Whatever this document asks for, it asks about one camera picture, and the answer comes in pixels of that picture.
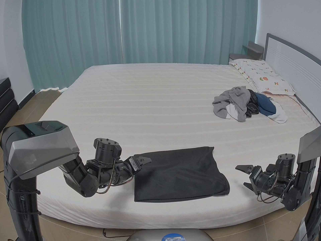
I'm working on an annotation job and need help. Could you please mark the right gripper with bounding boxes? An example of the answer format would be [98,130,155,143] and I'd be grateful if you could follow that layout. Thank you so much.
[235,165,272,195]

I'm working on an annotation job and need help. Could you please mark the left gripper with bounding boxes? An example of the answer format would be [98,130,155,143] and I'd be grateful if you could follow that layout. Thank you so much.
[123,155,152,179]

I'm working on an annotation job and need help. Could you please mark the black T-shirt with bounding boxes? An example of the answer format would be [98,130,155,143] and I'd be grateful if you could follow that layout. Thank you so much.
[133,146,231,203]

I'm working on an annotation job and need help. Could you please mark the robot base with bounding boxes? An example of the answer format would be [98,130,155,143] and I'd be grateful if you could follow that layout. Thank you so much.
[125,229,210,241]

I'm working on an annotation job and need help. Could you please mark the bed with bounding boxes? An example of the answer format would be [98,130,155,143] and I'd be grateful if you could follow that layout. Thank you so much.
[33,33,321,229]

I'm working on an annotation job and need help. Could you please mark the pile of clothes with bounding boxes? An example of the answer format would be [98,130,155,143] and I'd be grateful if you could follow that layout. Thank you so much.
[212,86,288,124]

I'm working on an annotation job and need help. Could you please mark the white printed pillow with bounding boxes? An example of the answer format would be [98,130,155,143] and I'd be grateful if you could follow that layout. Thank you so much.
[229,58,296,96]

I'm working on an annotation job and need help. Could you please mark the grey bedside table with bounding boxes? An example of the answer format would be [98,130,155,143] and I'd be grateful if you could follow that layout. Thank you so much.
[229,41,264,65]

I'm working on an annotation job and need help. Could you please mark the black chest of drawers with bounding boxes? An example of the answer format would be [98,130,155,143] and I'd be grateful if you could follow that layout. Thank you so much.
[0,77,19,127]

